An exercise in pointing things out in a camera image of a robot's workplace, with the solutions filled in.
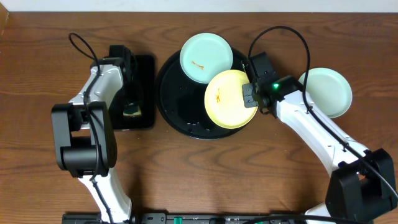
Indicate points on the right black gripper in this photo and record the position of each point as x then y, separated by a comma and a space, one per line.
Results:
247, 89

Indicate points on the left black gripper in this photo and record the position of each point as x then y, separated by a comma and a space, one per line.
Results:
131, 101

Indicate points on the green yellow sponge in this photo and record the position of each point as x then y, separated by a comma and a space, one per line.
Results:
132, 110

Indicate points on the yellow plate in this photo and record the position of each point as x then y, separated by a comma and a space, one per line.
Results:
224, 102

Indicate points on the mint plate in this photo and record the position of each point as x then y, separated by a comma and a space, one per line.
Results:
330, 91
205, 55

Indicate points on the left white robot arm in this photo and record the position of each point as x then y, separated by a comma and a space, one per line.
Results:
85, 144

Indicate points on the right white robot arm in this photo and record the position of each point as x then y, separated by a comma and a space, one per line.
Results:
362, 182

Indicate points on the black rectangular tray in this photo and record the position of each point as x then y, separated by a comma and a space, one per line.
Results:
146, 73

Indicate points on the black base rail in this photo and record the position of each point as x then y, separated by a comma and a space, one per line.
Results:
162, 218

